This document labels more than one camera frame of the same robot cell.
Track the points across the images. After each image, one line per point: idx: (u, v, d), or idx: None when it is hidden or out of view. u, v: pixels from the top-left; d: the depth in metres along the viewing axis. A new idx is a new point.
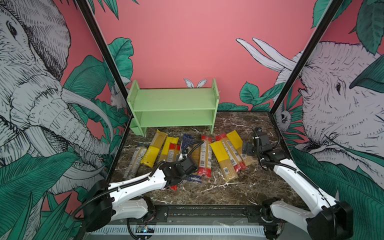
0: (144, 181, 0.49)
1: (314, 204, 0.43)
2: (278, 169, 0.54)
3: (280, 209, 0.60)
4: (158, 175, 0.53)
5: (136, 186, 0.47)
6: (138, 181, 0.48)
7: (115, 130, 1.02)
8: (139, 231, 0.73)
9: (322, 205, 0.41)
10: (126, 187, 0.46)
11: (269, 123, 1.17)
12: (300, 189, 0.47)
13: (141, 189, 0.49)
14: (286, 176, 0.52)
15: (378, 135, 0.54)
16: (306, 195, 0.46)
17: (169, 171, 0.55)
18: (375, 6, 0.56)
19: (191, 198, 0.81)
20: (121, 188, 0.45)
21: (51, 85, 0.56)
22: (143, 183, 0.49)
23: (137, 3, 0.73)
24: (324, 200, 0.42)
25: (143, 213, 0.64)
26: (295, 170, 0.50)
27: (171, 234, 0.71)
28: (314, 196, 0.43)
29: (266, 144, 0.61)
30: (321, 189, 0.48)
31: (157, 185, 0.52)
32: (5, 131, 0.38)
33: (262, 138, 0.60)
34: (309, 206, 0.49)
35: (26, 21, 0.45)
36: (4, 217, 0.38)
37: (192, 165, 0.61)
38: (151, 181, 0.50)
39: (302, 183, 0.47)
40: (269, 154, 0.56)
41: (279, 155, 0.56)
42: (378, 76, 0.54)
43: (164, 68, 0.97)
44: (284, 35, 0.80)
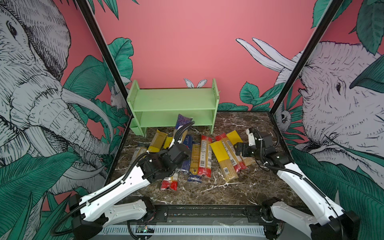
0: (117, 185, 0.42)
1: (320, 213, 0.42)
2: (282, 174, 0.52)
3: (281, 210, 0.60)
4: (134, 173, 0.44)
5: (108, 195, 0.41)
6: (108, 189, 0.42)
7: (115, 130, 1.02)
8: (139, 231, 0.73)
9: (329, 216, 0.40)
10: (97, 199, 0.40)
11: (269, 123, 1.17)
12: (306, 197, 0.46)
13: (117, 195, 0.43)
14: (290, 181, 0.50)
15: (378, 135, 0.54)
16: (312, 204, 0.44)
17: (150, 164, 0.46)
18: (375, 6, 0.56)
19: (191, 198, 0.81)
20: (90, 202, 0.40)
21: (51, 85, 0.56)
22: (116, 190, 0.42)
23: (137, 3, 0.73)
24: (332, 210, 0.41)
25: (143, 214, 0.64)
26: (300, 176, 0.48)
27: (171, 234, 0.71)
28: (320, 204, 0.42)
29: (270, 147, 0.58)
30: (328, 197, 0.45)
31: (137, 185, 0.45)
32: (5, 131, 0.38)
33: (266, 140, 0.57)
34: (315, 215, 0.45)
35: (26, 21, 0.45)
36: (4, 217, 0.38)
37: (180, 152, 0.50)
38: (127, 184, 0.43)
39: (308, 189, 0.45)
40: (273, 158, 0.54)
41: (283, 159, 0.53)
42: (378, 76, 0.54)
43: (164, 68, 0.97)
44: (284, 35, 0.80)
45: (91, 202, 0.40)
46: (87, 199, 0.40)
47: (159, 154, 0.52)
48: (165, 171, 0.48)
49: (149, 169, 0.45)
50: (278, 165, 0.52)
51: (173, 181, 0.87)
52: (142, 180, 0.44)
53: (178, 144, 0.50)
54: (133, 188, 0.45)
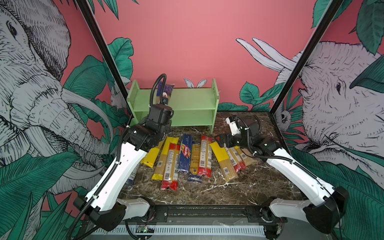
0: (116, 167, 0.40)
1: (313, 195, 0.43)
2: (272, 162, 0.51)
3: (279, 207, 0.60)
4: (126, 149, 0.41)
5: (112, 181, 0.39)
6: (108, 175, 0.39)
7: (115, 130, 1.02)
8: (139, 231, 0.73)
9: (324, 196, 0.40)
10: (103, 187, 0.38)
11: (269, 123, 1.17)
12: (297, 180, 0.46)
13: (121, 176, 0.41)
14: (279, 167, 0.50)
15: (378, 135, 0.54)
16: (304, 186, 0.45)
17: (136, 134, 0.42)
18: (375, 6, 0.56)
19: (191, 198, 0.81)
20: (97, 193, 0.38)
21: (51, 85, 0.56)
22: (117, 173, 0.39)
23: (137, 3, 0.73)
24: (324, 190, 0.41)
25: (147, 208, 0.65)
26: (290, 162, 0.47)
27: (171, 234, 0.71)
28: (313, 187, 0.42)
29: (257, 134, 0.55)
30: (319, 177, 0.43)
31: (135, 160, 0.43)
32: (5, 131, 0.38)
33: (252, 128, 0.54)
34: (307, 196, 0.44)
35: (26, 21, 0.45)
36: (4, 217, 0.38)
37: (161, 111, 0.46)
38: (124, 162, 0.40)
39: (298, 172, 0.45)
40: (261, 146, 0.52)
41: (272, 145, 0.52)
42: (378, 76, 0.54)
43: (164, 68, 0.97)
44: (284, 35, 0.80)
45: (97, 194, 0.38)
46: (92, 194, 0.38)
47: (141, 124, 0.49)
48: (156, 135, 0.46)
49: (138, 139, 0.41)
50: (268, 155, 0.51)
51: (173, 181, 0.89)
52: (136, 152, 0.41)
53: (154, 106, 0.44)
54: (132, 163, 0.43)
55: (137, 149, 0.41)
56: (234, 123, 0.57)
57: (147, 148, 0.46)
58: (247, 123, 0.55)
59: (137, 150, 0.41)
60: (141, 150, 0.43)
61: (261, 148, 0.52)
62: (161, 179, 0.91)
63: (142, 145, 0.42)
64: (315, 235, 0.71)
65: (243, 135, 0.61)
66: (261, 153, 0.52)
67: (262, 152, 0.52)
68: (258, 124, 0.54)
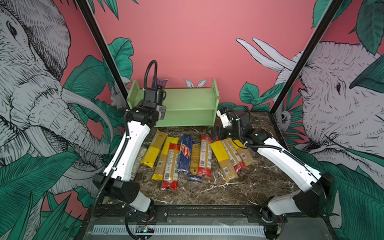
0: (127, 141, 0.44)
1: (301, 181, 0.44)
2: (263, 151, 0.51)
3: (276, 204, 0.61)
4: (133, 126, 0.46)
5: (127, 153, 0.43)
6: (122, 148, 0.43)
7: (115, 130, 1.02)
8: (139, 231, 0.73)
9: (311, 182, 0.41)
10: (120, 160, 0.42)
11: (269, 123, 1.17)
12: (286, 167, 0.47)
13: (134, 148, 0.46)
14: (269, 156, 0.51)
15: (378, 135, 0.54)
16: (293, 173, 0.46)
17: (139, 113, 0.47)
18: (375, 6, 0.56)
19: (191, 198, 0.81)
20: (116, 165, 0.41)
21: (51, 85, 0.56)
22: (129, 146, 0.44)
23: (137, 3, 0.73)
24: (312, 175, 0.43)
25: (148, 204, 0.66)
26: (280, 150, 0.48)
27: (171, 234, 0.71)
28: (301, 173, 0.43)
29: (248, 125, 0.56)
30: (306, 164, 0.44)
31: (143, 133, 0.48)
32: (5, 131, 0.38)
33: (243, 119, 0.54)
34: (296, 182, 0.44)
35: (26, 21, 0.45)
36: (4, 217, 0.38)
37: (155, 91, 0.52)
38: (134, 135, 0.45)
39: (287, 160, 0.46)
40: (251, 136, 0.52)
41: (263, 135, 0.52)
42: (378, 76, 0.54)
43: (164, 69, 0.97)
44: (284, 36, 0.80)
45: (116, 165, 0.41)
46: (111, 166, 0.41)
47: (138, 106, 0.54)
48: (155, 112, 0.51)
49: (143, 116, 0.46)
50: (258, 144, 0.51)
51: (173, 181, 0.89)
52: (143, 127, 0.47)
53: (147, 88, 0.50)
54: (141, 138, 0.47)
55: (143, 124, 0.47)
56: (225, 115, 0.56)
57: (149, 125, 0.51)
58: (238, 114, 0.55)
59: (144, 125, 0.47)
60: (146, 126, 0.49)
61: (252, 138, 0.52)
62: (161, 179, 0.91)
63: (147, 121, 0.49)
64: (315, 235, 0.71)
65: (235, 126, 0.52)
66: (252, 143, 0.53)
67: (253, 142, 0.53)
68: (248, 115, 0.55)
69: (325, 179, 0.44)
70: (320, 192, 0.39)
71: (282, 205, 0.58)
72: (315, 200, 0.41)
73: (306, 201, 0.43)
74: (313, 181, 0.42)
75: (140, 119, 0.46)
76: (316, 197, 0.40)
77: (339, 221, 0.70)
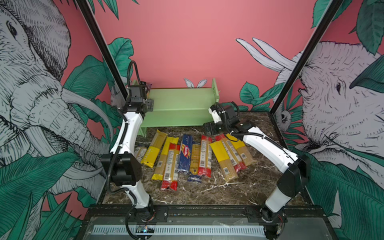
0: (127, 125, 0.52)
1: (280, 163, 0.48)
2: (248, 138, 0.55)
3: (272, 200, 0.62)
4: (130, 115, 0.54)
5: (128, 133, 0.51)
6: (124, 130, 0.51)
7: (116, 130, 1.03)
8: (139, 231, 0.73)
9: (288, 163, 0.45)
10: (124, 139, 0.49)
11: (269, 123, 1.17)
12: (266, 151, 0.51)
13: (134, 130, 0.54)
14: (253, 143, 0.55)
15: (378, 135, 0.54)
16: (272, 157, 0.50)
17: (131, 106, 0.57)
18: (375, 6, 0.56)
19: (191, 198, 0.81)
20: (121, 142, 0.48)
21: (51, 85, 0.56)
22: (129, 129, 0.51)
23: (137, 3, 0.73)
24: (289, 157, 0.46)
25: (147, 199, 0.67)
26: (262, 136, 0.53)
27: (170, 234, 0.71)
28: (280, 156, 0.47)
29: (234, 117, 0.61)
30: (285, 147, 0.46)
31: (138, 121, 0.58)
32: (5, 131, 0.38)
33: (229, 111, 0.59)
34: (275, 165, 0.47)
35: (26, 21, 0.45)
36: (4, 217, 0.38)
37: (140, 86, 0.62)
38: (132, 121, 0.53)
39: (266, 144, 0.51)
40: (237, 126, 0.56)
41: (247, 125, 0.57)
42: (378, 76, 0.54)
43: (164, 69, 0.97)
44: (284, 35, 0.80)
45: (122, 143, 0.48)
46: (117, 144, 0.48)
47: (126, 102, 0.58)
48: (145, 105, 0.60)
49: (136, 108, 0.56)
50: (243, 132, 0.55)
51: (173, 181, 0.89)
52: (138, 115, 0.56)
53: (132, 86, 0.60)
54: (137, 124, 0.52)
55: (139, 114, 0.57)
56: (216, 111, 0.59)
57: (143, 116, 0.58)
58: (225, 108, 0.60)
59: (138, 114, 0.57)
60: (140, 115, 0.59)
61: (238, 128, 0.57)
62: (161, 179, 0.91)
63: (141, 113, 0.60)
64: (315, 235, 0.71)
65: (221, 119, 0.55)
66: (237, 131, 0.57)
67: (238, 130, 0.57)
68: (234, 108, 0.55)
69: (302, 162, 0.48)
70: (295, 173, 0.43)
71: (276, 198, 0.59)
72: (292, 179, 0.44)
73: (286, 182, 0.47)
74: (290, 162, 0.45)
75: (134, 110, 0.56)
76: (293, 176, 0.43)
77: (339, 221, 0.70)
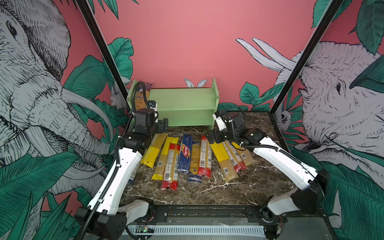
0: (118, 171, 0.42)
1: (299, 180, 0.44)
2: (260, 150, 0.50)
3: (275, 204, 0.61)
4: (125, 153, 0.45)
5: (115, 182, 0.41)
6: (111, 178, 0.41)
7: (116, 130, 1.03)
8: (139, 231, 0.73)
9: (309, 180, 0.42)
10: (108, 190, 0.40)
11: (269, 123, 1.17)
12: (284, 167, 0.47)
13: (123, 178, 0.44)
14: (266, 155, 0.50)
15: (378, 135, 0.54)
16: (290, 173, 0.46)
17: (132, 139, 0.47)
18: (375, 6, 0.56)
19: (191, 198, 0.81)
20: (102, 198, 0.39)
21: (51, 85, 0.56)
22: (118, 176, 0.42)
23: (137, 3, 0.73)
24: (309, 173, 0.43)
25: (146, 207, 0.65)
26: (276, 149, 0.48)
27: (171, 234, 0.71)
28: (298, 172, 0.43)
29: (241, 126, 0.56)
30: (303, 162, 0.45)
31: (134, 161, 0.47)
32: (5, 131, 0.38)
33: (236, 120, 0.54)
34: (293, 181, 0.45)
35: (26, 21, 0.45)
36: (4, 217, 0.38)
37: (146, 115, 0.51)
38: (124, 163, 0.44)
39: (284, 159, 0.46)
40: (247, 137, 0.52)
41: (258, 135, 0.52)
42: (378, 76, 0.54)
43: (163, 68, 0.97)
44: (284, 36, 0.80)
45: (102, 197, 0.39)
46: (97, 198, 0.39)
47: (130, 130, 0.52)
48: (148, 137, 0.52)
49: (136, 141, 0.47)
50: (254, 144, 0.51)
51: (173, 181, 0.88)
52: (135, 154, 0.46)
53: (138, 113, 0.48)
54: (131, 167, 0.47)
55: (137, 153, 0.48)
56: (220, 118, 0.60)
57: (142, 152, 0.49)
58: (231, 116, 0.55)
59: (136, 152, 0.47)
60: (139, 153, 0.49)
61: (248, 138, 0.52)
62: (161, 179, 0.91)
63: (139, 149, 0.49)
64: (315, 235, 0.71)
65: (229, 128, 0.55)
66: (247, 143, 0.52)
67: (248, 142, 0.52)
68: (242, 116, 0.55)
69: (321, 176, 0.45)
70: (318, 190, 0.39)
71: (280, 205, 0.59)
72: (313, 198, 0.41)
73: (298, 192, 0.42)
74: (310, 178, 0.42)
75: (133, 145, 0.46)
76: (315, 195, 0.40)
77: (339, 221, 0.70)
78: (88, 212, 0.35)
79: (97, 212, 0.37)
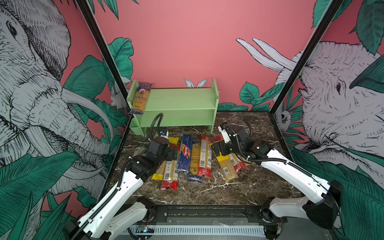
0: (116, 193, 0.44)
1: (311, 193, 0.43)
2: (267, 164, 0.50)
3: (278, 207, 0.60)
4: (128, 177, 0.47)
5: (109, 205, 0.42)
6: (107, 200, 0.43)
7: (115, 130, 1.02)
8: (139, 231, 0.73)
9: (322, 193, 0.40)
10: (100, 211, 0.41)
11: (269, 123, 1.17)
12: (294, 180, 0.46)
13: (117, 203, 0.44)
14: (274, 168, 0.49)
15: (378, 135, 0.54)
16: (302, 186, 0.44)
17: (139, 164, 0.50)
18: (375, 6, 0.56)
19: (191, 198, 0.81)
20: (93, 217, 0.40)
21: (51, 85, 0.56)
22: (115, 198, 0.43)
23: (137, 3, 0.73)
24: (321, 187, 0.42)
25: (143, 212, 0.64)
26: (285, 162, 0.47)
27: (170, 234, 0.71)
28: (310, 185, 0.42)
29: (246, 139, 0.55)
30: (314, 175, 0.44)
31: (134, 186, 0.48)
32: (5, 131, 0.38)
33: (240, 133, 0.54)
34: (305, 194, 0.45)
35: (26, 21, 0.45)
36: (4, 217, 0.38)
37: (159, 144, 0.54)
38: (124, 188, 0.45)
39: (294, 173, 0.45)
40: (253, 150, 0.51)
41: (264, 148, 0.51)
42: (378, 76, 0.54)
43: (163, 68, 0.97)
44: (284, 36, 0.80)
45: (93, 217, 0.40)
46: (88, 217, 0.40)
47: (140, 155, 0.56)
48: (156, 165, 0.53)
49: (141, 168, 0.49)
50: (262, 158, 0.50)
51: (173, 181, 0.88)
52: (137, 180, 0.48)
53: (154, 140, 0.52)
54: (129, 191, 0.48)
55: (139, 180, 0.49)
56: (225, 130, 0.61)
57: (144, 180, 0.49)
58: (235, 130, 0.55)
59: (138, 179, 0.48)
60: (140, 180, 0.50)
61: (254, 152, 0.51)
62: (161, 179, 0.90)
63: (142, 177, 0.50)
64: (316, 235, 0.71)
65: (234, 142, 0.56)
66: (254, 157, 0.51)
67: (255, 155, 0.51)
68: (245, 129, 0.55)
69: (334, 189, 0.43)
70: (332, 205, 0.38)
71: (285, 209, 0.57)
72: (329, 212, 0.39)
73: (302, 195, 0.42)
74: (323, 192, 0.41)
75: (138, 171, 0.48)
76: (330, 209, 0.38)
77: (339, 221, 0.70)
78: (76, 228, 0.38)
79: (83, 231, 0.38)
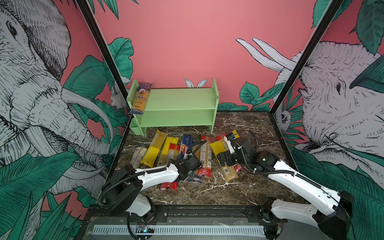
0: (163, 170, 0.55)
1: (322, 205, 0.42)
2: (275, 176, 0.50)
3: (283, 211, 0.59)
4: (172, 167, 0.59)
5: (158, 173, 0.52)
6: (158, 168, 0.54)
7: (115, 130, 1.02)
8: (139, 231, 0.73)
9: (333, 205, 0.40)
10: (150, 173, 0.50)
11: (269, 123, 1.17)
12: (304, 192, 0.45)
13: (161, 177, 0.54)
14: (282, 180, 0.49)
15: (378, 135, 0.54)
16: (312, 198, 0.44)
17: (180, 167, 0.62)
18: (375, 6, 0.56)
19: (191, 198, 0.81)
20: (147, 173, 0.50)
21: (51, 85, 0.56)
22: (161, 172, 0.54)
23: (137, 3, 0.73)
24: (331, 198, 0.41)
25: (145, 211, 0.64)
26: (293, 174, 0.47)
27: (171, 234, 0.71)
28: (321, 197, 0.42)
29: (251, 150, 0.55)
30: (323, 187, 0.44)
31: (171, 176, 0.57)
32: (5, 131, 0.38)
33: (245, 145, 0.54)
34: (317, 206, 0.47)
35: (26, 21, 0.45)
36: (4, 217, 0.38)
37: (197, 162, 0.69)
38: (168, 171, 0.56)
39: (303, 185, 0.45)
40: (259, 162, 0.51)
41: (270, 159, 0.51)
42: (378, 76, 0.54)
43: (163, 68, 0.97)
44: (284, 36, 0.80)
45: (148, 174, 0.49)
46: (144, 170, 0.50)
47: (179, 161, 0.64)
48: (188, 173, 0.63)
49: (180, 170, 0.60)
50: (269, 170, 0.50)
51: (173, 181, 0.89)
52: (175, 175, 0.58)
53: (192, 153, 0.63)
54: (168, 177, 0.57)
55: (177, 175, 0.60)
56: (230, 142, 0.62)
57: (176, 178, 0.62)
58: (240, 143, 0.55)
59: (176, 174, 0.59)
60: (176, 176, 0.60)
61: (260, 164, 0.51)
62: None
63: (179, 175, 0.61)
64: (315, 235, 0.71)
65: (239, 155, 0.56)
66: (261, 169, 0.51)
67: (262, 167, 0.51)
68: (249, 142, 0.55)
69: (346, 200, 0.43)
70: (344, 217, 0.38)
71: (289, 213, 0.57)
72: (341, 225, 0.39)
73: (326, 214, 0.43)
74: (334, 204, 0.40)
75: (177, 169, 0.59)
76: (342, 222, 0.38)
77: None
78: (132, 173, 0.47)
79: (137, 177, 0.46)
